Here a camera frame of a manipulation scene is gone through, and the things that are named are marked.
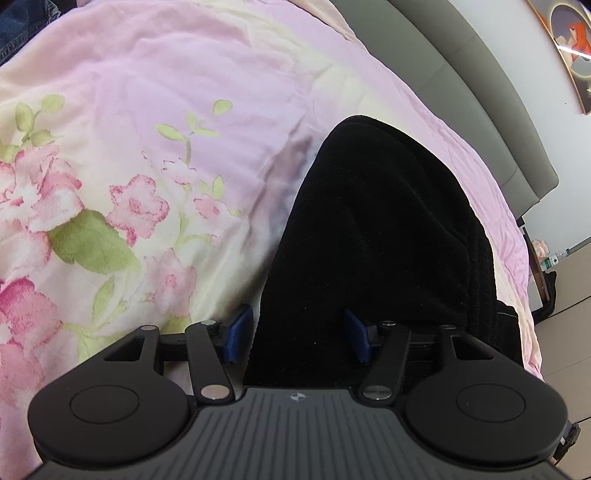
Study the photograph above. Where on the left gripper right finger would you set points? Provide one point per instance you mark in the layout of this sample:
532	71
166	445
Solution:
383	350

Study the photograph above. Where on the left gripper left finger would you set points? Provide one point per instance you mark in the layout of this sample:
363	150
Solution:
213	345

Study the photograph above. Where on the black corduroy pants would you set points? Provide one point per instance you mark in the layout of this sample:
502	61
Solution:
380	230

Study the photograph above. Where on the right bedside table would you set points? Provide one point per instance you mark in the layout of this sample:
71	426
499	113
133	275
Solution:
534	263

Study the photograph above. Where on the black garment on door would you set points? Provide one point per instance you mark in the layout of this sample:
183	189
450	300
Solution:
548	305

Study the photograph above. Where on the clear water bottle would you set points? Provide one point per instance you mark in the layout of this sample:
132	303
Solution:
553	259

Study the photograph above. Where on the pink floral duvet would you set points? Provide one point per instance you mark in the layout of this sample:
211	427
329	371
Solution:
150	153

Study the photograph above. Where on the grey padded headboard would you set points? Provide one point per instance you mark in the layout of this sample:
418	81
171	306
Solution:
437	53

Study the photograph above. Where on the blue jeans leg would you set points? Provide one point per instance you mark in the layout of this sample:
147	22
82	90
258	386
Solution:
20	21

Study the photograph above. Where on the framed wall painting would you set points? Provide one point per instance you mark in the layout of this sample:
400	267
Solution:
567	22

